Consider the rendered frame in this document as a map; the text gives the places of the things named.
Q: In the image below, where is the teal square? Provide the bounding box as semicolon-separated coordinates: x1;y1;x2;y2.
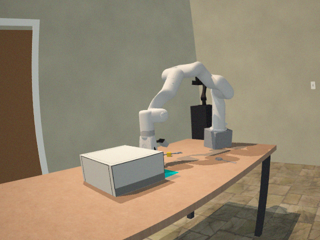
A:
165;169;179;178

